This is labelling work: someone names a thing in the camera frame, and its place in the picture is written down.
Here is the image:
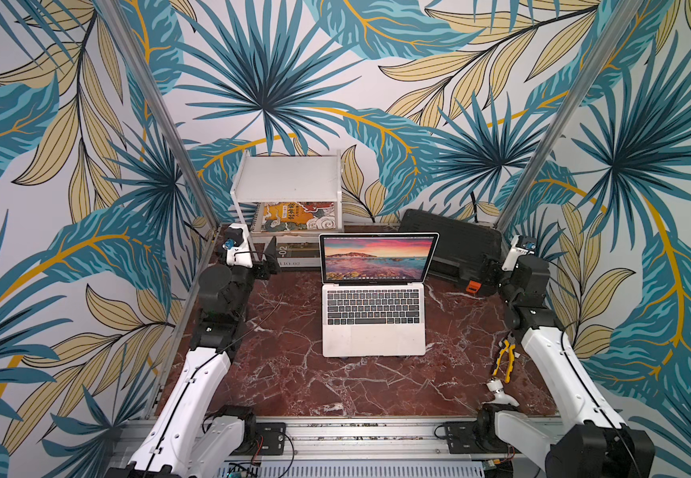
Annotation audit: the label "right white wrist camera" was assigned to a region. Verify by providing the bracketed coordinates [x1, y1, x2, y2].
[502, 235, 536, 272]

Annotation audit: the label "left aluminium corner post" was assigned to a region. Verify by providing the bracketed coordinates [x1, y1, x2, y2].
[96, 0, 220, 232]

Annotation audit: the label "aluminium corner post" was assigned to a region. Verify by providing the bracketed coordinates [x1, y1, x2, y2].
[495, 1, 643, 233]
[96, 0, 220, 232]

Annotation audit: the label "yellow black pliers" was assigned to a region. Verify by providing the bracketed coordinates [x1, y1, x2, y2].
[492, 337, 517, 384]

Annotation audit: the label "aluminium front rail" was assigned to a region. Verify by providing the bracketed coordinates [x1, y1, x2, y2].
[102, 416, 621, 478]

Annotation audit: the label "black plastic tool case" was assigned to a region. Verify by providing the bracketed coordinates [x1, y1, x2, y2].
[399, 209, 503, 297]

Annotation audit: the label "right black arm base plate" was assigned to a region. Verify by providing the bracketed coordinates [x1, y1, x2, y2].
[442, 421, 486, 455]

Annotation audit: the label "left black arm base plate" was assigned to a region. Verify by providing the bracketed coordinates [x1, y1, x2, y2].
[239, 422, 287, 456]

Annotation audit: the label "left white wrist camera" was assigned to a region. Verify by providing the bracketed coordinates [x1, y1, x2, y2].
[222, 223, 253, 269]

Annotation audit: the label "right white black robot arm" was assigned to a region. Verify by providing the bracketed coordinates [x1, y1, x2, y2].
[475, 254, 655, 477]

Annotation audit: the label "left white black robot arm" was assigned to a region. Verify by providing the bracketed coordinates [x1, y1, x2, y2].
[106, 225, 280, 477]

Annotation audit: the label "orange illustrated magazine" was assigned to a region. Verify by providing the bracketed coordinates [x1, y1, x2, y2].
[253, 201, 337, 233]

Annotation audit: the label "right aluminium corner post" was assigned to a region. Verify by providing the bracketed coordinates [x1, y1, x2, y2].
[495, 1, 643, 233]

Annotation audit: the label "silver laptop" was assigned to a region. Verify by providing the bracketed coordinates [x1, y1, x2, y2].
[319, 232, 439, 359]

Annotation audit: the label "white folio book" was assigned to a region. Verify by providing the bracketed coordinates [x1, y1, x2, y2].
[277, 242, 321, 269]

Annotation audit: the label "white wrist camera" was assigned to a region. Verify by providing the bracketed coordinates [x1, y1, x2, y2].
[222, 223, 253, 269]
[502, 235, 536, 272]

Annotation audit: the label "white three-tier shelf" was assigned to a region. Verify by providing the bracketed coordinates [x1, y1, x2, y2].
[230, 153, 343, 255]

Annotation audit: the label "small white plastic piece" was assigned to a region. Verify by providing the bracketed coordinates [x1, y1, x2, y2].
[486, 378, 520, 408]

